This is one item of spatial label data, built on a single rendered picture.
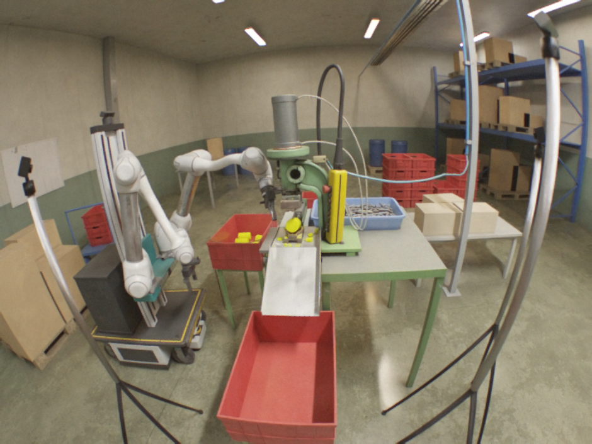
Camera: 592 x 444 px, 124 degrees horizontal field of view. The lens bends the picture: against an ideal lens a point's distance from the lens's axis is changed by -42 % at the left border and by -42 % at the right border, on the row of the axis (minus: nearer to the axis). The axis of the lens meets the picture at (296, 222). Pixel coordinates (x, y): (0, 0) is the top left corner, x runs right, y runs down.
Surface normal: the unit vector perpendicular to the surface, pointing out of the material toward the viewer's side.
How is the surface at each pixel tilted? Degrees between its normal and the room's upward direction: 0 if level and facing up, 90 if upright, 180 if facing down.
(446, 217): 90
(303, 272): 30
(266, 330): 90
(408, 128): 90
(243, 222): 90
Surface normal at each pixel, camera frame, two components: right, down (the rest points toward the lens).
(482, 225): -0.14, 0.36
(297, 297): -0.12, -0.62
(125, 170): 0.48, 0.18
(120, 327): 0.07, 0.36
